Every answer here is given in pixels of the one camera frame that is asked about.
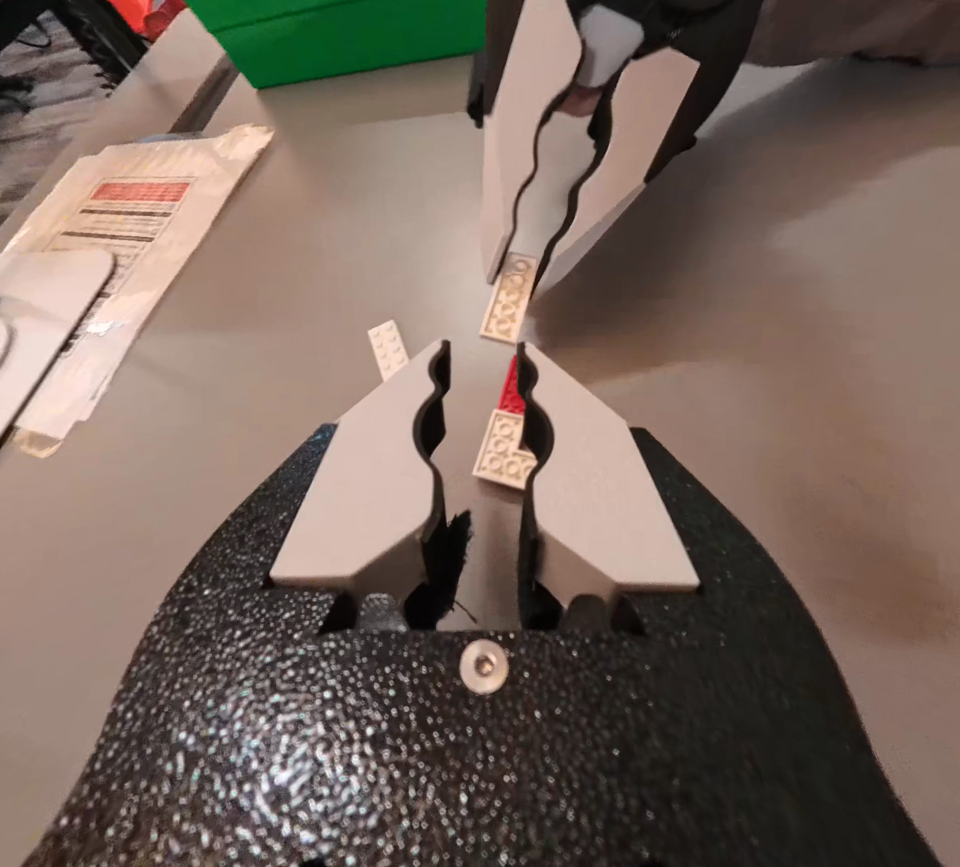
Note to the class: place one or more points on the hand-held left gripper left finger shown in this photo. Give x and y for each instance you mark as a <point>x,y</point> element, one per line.
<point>360,492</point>

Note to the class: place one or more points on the printed sheet in plastic sleeve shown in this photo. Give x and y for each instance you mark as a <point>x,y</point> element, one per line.
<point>150,192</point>

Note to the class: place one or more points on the red and white lego assembly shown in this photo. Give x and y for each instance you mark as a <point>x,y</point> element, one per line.
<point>499,454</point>

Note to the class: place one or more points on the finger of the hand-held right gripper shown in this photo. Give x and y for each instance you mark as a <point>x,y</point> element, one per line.
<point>637,132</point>
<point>517,117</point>

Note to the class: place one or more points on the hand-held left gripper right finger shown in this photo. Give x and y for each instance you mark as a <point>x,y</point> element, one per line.
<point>607,507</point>

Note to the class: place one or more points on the white lego plate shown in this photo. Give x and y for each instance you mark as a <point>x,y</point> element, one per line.
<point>388,349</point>
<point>510,304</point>

